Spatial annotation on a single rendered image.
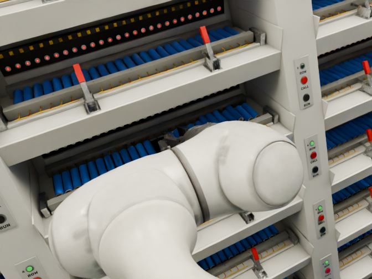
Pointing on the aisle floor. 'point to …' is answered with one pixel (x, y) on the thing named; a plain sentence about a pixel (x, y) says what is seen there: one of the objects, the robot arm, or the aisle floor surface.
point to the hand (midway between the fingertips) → (176, 136)
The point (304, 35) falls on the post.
